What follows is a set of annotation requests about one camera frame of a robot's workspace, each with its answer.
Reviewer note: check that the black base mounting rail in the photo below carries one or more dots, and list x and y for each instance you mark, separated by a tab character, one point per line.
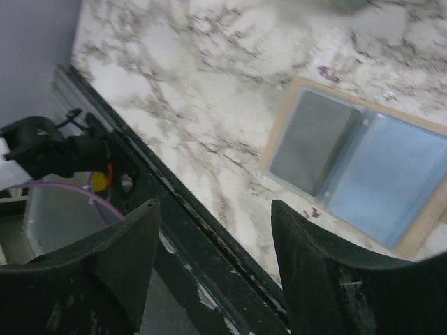
204	282

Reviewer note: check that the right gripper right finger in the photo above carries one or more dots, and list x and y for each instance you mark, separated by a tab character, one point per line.
332	286

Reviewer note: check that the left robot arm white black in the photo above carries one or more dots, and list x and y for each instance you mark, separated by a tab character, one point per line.
41	147

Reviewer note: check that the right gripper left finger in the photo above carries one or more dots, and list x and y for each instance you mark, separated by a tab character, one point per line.
97	285

